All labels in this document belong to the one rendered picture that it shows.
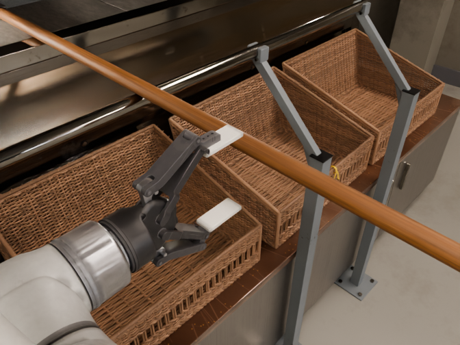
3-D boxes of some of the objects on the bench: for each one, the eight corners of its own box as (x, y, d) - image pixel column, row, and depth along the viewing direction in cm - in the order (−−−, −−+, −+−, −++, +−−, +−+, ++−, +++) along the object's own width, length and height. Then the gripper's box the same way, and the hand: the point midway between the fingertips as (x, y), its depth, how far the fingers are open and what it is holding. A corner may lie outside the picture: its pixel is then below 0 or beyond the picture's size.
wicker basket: (274, 120, 190) (278, 61, 173) (345, 79, 222) (354, 26, 204) (372, 168, 163) (389, 103, 146) (437, 113, 195) (457, 55, 178)
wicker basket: (6, 276, 123) (-30, 205, 106) (162, 186, 155) (154, 120, 138) (98, 399, 97) (69, 330, 79) (263, 260, 128) (269, 189, 111)
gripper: (72, 151, 46) (215, 83, 58) (111, 294, 61) (218, 217, 73) (113, 182, 41) (258, 103, 54) (144, 327, 57) (251, 239, 69)
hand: (229, 172), depth 63 cm, fingers open, 13 cm apart
